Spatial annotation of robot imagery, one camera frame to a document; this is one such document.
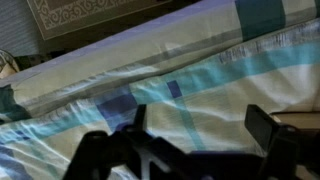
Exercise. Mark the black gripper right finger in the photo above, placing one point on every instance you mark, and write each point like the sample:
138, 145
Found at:
260, 125

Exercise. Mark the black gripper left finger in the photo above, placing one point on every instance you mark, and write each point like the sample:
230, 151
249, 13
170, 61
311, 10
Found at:
140, 116

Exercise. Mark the blue plaid duvet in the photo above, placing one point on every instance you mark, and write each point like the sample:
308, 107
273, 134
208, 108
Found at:
213, 83

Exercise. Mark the patterned beige rug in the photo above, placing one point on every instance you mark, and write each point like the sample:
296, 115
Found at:
83, 13

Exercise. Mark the patterned cloth item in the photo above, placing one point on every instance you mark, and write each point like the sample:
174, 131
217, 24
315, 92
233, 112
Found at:
6, 65

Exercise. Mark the grey ribbed floor mat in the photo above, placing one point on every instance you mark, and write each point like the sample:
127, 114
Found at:
16, 26

